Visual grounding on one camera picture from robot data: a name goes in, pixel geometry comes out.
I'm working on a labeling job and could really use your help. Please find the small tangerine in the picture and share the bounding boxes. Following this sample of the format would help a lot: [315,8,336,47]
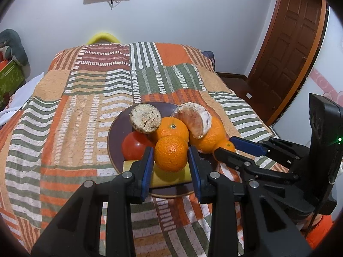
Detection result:
[212,138,235,153]
[154,135,188,172]

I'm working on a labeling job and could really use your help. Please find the large orange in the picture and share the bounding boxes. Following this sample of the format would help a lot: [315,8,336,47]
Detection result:
[190,117,226,154]
[150,117,190,143]

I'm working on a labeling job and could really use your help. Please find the large orange front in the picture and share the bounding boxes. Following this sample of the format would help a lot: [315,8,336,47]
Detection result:
[150,117,190,143]

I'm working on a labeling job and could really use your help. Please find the sugarcane piece sideways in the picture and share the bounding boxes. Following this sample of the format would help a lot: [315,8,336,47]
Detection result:
[129,103,162,134]

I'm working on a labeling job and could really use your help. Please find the red tomato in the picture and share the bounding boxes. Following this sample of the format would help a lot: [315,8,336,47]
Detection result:
[122,131,155,160]

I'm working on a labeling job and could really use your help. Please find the person right hand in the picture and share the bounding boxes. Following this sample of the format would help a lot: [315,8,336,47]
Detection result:
[295,213,323,233]

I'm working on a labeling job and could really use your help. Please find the white sliding wardrobe door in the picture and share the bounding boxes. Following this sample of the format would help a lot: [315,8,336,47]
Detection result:
[273,8,343,146]

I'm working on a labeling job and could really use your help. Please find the dark purple plate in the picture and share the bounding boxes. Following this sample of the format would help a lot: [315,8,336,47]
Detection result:
[107,101,226,199]

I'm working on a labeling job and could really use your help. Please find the striped patchwork bed quilt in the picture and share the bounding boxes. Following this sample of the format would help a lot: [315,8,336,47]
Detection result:
[1,42,273,253]

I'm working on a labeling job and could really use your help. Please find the blue grey backpack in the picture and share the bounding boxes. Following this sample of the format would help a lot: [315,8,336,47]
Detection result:
[202,51,216,70]

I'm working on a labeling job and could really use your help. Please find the brown wooden door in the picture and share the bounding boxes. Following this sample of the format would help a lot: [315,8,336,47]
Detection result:
[248,0,327,125]

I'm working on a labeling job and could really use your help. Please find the white cloth pile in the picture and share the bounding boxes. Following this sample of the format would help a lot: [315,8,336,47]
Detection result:
[0,73,44,127]

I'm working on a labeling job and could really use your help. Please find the green storage box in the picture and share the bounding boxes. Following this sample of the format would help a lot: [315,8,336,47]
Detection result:
[0,60,26,110]

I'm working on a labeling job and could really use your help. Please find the yellow curved pillow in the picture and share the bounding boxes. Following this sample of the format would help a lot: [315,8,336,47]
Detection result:
[87,32,120,44]

